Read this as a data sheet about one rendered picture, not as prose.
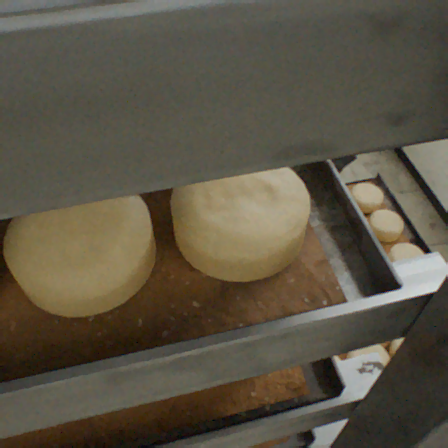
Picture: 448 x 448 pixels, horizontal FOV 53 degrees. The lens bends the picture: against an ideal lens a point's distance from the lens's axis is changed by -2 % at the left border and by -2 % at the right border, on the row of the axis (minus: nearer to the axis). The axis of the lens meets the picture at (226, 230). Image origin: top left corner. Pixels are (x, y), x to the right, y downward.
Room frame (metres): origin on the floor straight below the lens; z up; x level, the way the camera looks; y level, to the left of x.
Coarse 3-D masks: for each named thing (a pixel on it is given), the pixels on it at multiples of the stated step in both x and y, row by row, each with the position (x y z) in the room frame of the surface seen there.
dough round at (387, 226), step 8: (376, 216) 0.44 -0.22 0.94; (384, 216) 0.44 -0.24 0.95; (392, 216) 0.44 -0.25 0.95; (376, 224) 0.43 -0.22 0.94; (384, 224) 0.43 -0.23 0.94; (392, 224) 0.42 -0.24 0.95; (400, 224) 0.42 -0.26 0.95; (376, 232) 0.41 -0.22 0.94; (384, 232) 0.41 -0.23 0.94; (392, 232) 0.41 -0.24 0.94; (400, 232) 0.41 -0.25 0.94; (384, 240) 0.41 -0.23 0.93; (392, 240) 0.41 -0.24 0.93
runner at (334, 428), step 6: (342, 420) 0.09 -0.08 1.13; (324, 426) 0.09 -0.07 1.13; (330, 426) 0.09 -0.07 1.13; (336, 426) 0.09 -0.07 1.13; (342, 426) 0.09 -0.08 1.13; (318, 432) 0.09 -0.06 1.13; (324, 432) 0.09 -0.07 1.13; (330, 432) 0.09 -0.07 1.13; (336, 432) 0.09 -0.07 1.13; (318, 438) 0.08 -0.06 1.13; (324, 438) 0.08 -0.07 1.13; (330, 438) 0.08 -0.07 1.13; (312, 444) 0.08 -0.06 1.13; (318, 444) 0.08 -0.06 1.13; (324, 444) 0.08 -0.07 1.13; (330, 444) 0.07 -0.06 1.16
